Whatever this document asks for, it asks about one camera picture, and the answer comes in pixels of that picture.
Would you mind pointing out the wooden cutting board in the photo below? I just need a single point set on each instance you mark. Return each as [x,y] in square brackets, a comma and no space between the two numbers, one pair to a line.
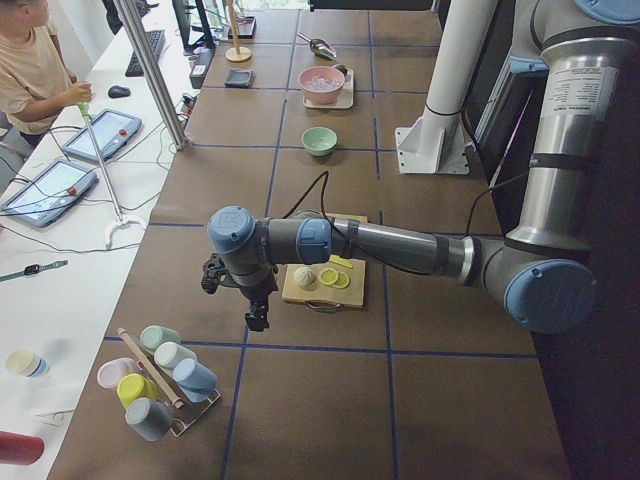
[326,298]

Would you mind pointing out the pink bowl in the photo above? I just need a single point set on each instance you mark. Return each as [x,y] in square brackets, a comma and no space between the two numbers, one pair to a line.
[321,85]

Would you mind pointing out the wooden paper towel stand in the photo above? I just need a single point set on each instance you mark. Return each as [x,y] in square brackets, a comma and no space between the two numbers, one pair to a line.
[237,53]

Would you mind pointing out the teach pendant near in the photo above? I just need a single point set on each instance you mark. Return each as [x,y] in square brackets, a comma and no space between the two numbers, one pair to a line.
[44,199]

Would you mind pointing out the black tray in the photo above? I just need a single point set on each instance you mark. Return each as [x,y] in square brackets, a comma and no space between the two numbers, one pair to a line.
[245,28]

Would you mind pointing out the yellow cup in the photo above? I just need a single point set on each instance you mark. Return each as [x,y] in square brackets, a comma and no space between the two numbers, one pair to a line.
[134,386]

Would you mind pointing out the reacher grabber tool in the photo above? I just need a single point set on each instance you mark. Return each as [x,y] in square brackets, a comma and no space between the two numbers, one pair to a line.
[122,220]

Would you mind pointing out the pink cup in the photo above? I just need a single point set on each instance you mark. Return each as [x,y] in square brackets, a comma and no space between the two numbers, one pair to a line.
[111,372]

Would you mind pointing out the teach pendant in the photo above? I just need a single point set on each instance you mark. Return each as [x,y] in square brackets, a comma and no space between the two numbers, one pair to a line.
[112,129]
[44,199]

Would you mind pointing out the metal cup rack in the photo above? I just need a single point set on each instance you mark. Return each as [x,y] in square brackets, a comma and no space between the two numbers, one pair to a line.
[184,418]

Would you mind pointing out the lemon slice far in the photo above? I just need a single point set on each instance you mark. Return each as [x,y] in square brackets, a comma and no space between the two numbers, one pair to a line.
[342,281]

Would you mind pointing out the aluminium frame post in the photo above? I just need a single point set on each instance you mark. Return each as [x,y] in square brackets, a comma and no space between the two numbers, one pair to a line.
[133,26]

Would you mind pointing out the red bottle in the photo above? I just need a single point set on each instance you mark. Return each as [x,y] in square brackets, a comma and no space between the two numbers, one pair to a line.
[20,449]

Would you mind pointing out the teach pendant far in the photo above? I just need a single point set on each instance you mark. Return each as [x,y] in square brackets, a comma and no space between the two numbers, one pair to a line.
[112,129]

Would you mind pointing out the green cup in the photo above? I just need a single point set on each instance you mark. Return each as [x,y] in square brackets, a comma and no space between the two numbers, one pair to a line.
[153,336]

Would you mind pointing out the yellow plastic knife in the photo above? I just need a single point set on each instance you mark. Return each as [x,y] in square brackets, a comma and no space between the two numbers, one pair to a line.
[337,260]

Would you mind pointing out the metal ice scoop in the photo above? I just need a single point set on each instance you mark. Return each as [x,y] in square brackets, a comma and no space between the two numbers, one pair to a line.
[319,47]

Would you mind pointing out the person in beige shirt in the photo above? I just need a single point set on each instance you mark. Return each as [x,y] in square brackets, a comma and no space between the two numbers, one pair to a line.
[36,85]

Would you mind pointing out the green lime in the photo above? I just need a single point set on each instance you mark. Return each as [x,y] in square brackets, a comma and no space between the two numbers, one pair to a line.
[342,68]

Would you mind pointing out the paper cup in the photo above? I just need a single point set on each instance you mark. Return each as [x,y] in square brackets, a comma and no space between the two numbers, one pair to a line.
[26,363]

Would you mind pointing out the beige tray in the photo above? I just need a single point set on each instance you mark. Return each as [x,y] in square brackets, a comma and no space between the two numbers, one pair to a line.
[345,99]

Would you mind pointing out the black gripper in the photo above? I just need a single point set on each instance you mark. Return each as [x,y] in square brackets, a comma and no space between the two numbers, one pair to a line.
[255,291]

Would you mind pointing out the white steamed bun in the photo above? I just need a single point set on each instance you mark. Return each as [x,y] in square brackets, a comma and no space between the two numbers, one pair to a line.
[305,278]

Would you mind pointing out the blue cup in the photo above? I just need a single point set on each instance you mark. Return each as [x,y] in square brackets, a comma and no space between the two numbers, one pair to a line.
[195,379]

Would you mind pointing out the white cup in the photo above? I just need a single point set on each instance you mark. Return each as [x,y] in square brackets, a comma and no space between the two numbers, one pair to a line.
[170,353]

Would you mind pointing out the grey cup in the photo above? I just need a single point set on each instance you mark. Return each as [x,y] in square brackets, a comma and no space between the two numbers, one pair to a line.
[149,418]

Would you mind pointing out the lemon slice near bun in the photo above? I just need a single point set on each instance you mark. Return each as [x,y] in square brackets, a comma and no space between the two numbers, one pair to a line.
[328,276]

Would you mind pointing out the grey folded cloth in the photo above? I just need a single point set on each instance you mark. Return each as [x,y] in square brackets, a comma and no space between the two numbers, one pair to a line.
[239,78]

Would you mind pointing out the green smartwatch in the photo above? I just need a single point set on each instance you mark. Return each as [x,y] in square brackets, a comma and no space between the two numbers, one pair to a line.
[33,269]

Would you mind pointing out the black computer mouse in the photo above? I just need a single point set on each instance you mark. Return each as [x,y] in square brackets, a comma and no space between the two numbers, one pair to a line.
[118,91]

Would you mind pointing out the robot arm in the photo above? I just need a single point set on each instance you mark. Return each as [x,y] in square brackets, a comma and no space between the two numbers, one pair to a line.
[538,272]

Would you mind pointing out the mint green bowl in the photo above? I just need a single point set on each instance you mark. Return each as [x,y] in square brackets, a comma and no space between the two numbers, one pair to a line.
[319,141]

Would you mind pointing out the wooden rack rod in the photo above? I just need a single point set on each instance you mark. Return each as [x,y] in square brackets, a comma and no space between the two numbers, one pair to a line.
[147,364]

